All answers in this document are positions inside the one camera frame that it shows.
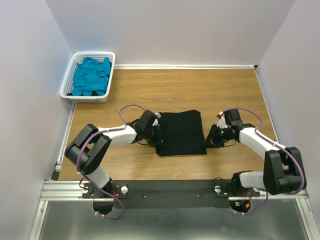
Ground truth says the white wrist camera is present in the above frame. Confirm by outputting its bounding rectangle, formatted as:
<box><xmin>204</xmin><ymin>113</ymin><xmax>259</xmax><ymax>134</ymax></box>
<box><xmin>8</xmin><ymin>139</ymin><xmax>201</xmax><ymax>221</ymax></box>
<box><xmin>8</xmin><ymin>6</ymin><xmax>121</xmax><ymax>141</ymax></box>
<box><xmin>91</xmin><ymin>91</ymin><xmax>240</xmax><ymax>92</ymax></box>
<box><xmin>152</xmin><ymin>112</ymin><xmax>161</xmax><ymax>126</ymax></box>
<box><xmin>217</xmin><ymin>111</ymin><xmax>228</xmax><ymax>129</ymax></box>

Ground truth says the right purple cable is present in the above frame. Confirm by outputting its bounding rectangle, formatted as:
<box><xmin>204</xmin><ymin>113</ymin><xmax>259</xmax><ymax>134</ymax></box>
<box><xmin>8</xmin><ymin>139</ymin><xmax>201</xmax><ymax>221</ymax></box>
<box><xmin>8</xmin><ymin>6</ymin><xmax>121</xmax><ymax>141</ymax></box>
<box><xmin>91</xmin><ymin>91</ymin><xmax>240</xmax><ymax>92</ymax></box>
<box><xmin>217</xmin><ymin>107</ymin><xmax>307</xmax><ymax>195</ymax></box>

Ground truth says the aluminium rail frame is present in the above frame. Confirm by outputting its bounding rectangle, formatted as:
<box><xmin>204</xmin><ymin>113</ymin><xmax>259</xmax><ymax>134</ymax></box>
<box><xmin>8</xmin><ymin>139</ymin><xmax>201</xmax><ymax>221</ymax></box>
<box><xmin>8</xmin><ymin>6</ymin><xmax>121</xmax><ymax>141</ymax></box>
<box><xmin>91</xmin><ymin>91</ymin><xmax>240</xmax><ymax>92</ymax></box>
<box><xmin>29</xmin><ymin>103</ymin><xmax>320</xmax><ymax>240</ymax></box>

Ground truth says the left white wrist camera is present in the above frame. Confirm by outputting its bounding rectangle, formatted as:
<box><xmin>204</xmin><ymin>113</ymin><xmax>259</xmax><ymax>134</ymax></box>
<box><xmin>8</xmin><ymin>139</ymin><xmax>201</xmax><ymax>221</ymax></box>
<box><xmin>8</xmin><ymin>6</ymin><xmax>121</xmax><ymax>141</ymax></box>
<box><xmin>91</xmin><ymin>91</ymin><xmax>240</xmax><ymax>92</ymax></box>
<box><xmin>152</xmin><ymin>112</ymin><xmax>161</xmax><ymax>126</ymax></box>

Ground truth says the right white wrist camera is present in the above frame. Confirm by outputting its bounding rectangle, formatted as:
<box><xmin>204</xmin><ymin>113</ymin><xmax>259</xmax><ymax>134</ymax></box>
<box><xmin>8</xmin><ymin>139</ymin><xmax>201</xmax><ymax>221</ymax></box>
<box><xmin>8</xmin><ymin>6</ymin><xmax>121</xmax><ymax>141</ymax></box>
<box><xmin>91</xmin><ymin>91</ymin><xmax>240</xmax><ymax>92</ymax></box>
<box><xmin>217</xmin><ymin>111</ymin><xmax>228</xmax><ymax>129</ymax></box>

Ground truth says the white plastic basket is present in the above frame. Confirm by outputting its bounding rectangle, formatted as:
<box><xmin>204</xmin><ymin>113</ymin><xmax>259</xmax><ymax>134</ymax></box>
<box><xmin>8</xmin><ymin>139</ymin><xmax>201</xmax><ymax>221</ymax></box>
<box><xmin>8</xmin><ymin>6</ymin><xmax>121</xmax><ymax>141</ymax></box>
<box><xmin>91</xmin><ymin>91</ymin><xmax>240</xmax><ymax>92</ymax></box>
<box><xmin>59</xmin><ymin>51</ymin><xmax>116</xmax><ymax>103</ymax></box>

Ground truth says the black t shirt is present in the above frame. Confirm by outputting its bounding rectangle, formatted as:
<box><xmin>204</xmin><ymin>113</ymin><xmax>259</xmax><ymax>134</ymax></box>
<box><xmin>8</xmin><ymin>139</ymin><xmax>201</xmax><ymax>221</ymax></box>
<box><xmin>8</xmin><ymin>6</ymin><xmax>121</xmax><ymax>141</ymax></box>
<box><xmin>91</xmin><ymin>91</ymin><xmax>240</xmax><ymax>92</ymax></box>
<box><xmin>155</xmin><ymin>109</ymin><xmax>207</xmax><ymax>157</ymax></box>

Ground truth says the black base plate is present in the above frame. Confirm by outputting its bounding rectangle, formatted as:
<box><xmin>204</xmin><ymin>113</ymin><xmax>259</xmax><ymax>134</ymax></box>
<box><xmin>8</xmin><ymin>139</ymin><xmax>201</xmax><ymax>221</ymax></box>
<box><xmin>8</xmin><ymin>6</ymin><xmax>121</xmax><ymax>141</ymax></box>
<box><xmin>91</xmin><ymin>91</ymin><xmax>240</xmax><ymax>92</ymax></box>
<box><xmin>81</xmin><ymin>177</ymin><xmax>260</xmax><ymax>210</ymax></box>

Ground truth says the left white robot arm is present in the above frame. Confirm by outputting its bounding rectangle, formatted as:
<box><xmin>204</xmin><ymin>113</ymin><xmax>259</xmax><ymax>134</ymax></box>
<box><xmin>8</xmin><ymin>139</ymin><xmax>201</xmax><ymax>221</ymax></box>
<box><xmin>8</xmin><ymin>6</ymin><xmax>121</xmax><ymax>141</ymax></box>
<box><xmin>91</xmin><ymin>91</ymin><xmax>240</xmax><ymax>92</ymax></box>
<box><xmin>64</xmin><ymin>110</ymin><xmax>163</xmax><ymax>198</ymax></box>

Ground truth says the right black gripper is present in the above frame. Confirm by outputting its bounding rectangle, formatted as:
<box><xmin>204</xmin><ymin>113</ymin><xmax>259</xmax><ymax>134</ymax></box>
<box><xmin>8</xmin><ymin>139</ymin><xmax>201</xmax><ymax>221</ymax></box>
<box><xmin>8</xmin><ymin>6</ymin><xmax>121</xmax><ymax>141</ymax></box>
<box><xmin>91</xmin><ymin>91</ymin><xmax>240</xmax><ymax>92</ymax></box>
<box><xmin>200</xmin><ymin>123</ymin><xmax>233</xmax><ymax>149</ymax></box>

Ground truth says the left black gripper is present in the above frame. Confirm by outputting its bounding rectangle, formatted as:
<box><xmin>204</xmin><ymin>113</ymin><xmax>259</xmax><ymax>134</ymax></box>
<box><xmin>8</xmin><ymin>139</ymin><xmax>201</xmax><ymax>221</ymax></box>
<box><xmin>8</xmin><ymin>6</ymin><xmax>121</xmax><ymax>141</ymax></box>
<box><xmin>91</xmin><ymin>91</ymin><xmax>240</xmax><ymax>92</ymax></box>
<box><xmin>144</xmin><ymin>124</ymin><xmax>167</xmax><ymax>148</ymax></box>

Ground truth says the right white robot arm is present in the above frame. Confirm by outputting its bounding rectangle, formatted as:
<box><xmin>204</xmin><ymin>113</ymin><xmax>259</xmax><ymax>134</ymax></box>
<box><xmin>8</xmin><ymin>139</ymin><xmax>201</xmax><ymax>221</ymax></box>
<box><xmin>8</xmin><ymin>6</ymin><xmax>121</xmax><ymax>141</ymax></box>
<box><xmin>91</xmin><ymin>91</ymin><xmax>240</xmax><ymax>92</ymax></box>
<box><xmin>205</xmin><ymin>108</ymin><xmax>307</xmax><ymax>196</ymax></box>

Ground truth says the blue t shirt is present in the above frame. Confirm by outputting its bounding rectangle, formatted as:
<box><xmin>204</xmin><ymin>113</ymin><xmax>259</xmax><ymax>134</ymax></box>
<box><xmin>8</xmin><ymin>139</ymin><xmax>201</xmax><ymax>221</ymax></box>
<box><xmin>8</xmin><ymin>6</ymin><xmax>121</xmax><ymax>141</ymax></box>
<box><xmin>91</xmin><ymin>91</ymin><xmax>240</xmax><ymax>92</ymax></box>
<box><xmin>71</xmin><ymin>57</ymin><xmax>112</xmax><ymax>97</ymax></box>

